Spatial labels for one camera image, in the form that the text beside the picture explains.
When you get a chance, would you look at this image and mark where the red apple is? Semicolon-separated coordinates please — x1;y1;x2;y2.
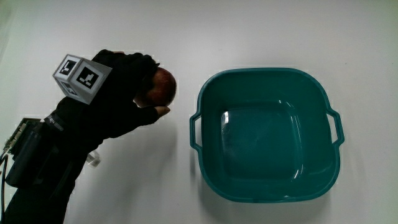
133;67;178;108

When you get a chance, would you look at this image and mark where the black forearm sensor module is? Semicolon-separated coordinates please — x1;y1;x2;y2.
3;117;60;189

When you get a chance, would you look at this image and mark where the white desk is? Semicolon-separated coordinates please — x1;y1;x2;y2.
0;0;398;224

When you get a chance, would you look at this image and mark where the small clear plastic clip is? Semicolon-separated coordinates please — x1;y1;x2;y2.
86;149;102;169

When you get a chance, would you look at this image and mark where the person's left hand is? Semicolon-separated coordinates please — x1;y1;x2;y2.
45;49;172;141

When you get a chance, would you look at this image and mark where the black cable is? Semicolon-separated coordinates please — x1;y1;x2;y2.
0;148;9;224

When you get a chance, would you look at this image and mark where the teal plastic basin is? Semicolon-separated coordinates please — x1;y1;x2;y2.
189;67;346;204

